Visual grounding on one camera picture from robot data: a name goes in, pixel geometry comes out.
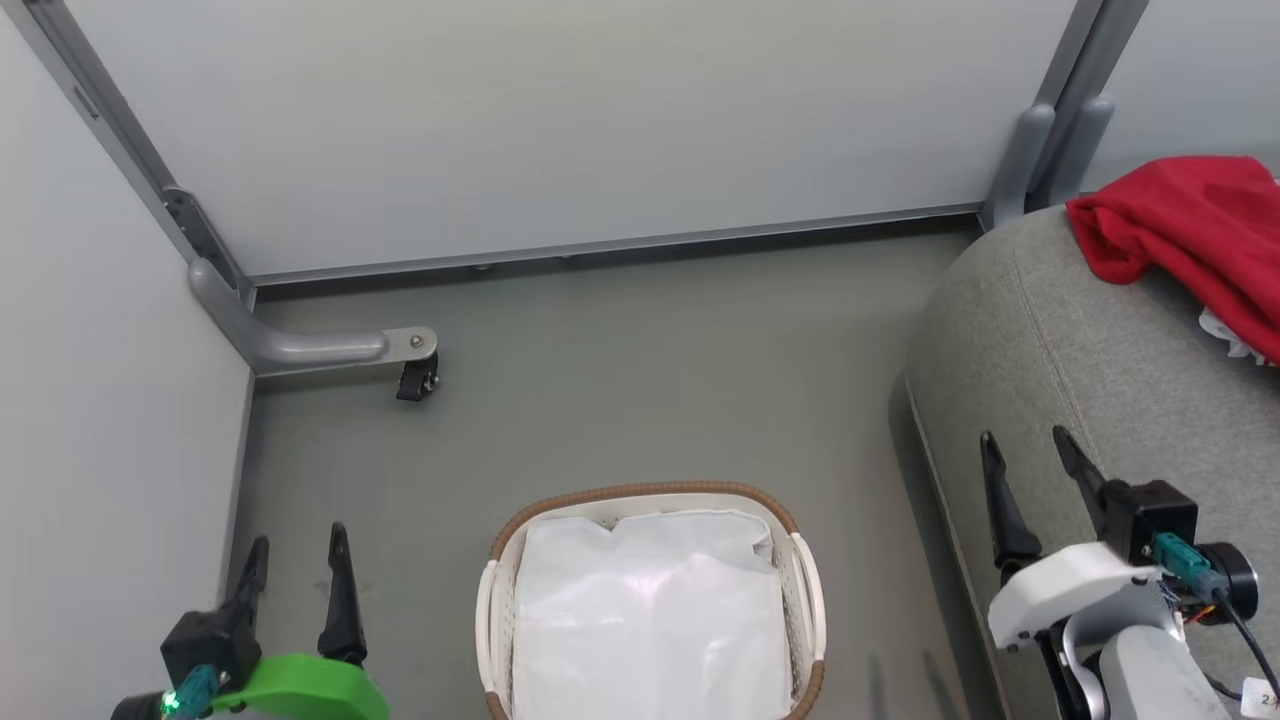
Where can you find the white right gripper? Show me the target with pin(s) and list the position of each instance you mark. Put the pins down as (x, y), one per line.
(1065, 590)

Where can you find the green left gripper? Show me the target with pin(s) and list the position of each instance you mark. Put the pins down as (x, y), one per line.
(305, 688)

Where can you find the red garment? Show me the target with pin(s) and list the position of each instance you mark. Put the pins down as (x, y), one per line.
(1200, 225)

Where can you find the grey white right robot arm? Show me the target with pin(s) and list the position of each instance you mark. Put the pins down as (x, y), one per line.
(1150, 670)

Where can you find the grey fabric sofa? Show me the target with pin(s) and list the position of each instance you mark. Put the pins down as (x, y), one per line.
(1050, 340)

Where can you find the black caster wheel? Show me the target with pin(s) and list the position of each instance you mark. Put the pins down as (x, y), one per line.
(416, 380)

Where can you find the grey partition foot with caster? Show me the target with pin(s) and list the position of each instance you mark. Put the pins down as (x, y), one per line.
(295, 348)

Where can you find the grey curved partition foot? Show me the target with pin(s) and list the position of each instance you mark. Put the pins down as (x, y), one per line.
(1020, 165)
(1085, 150)

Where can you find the white laundry basket brown rim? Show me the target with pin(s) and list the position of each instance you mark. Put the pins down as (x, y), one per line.
(640, 496)

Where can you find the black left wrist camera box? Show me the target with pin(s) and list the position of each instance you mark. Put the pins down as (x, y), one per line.
(205, 640)

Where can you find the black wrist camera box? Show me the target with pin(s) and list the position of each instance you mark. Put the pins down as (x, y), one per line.
(205, 640)
(1150, 510)

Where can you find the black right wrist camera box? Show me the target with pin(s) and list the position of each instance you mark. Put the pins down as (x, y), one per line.
(1150, 510)

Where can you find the grey partition bottom rail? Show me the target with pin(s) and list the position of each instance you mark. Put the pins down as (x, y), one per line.
(610, 245)
(236, 480)

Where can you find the grey partition post with bracket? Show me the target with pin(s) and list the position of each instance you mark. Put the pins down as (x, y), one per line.
(120, 125)

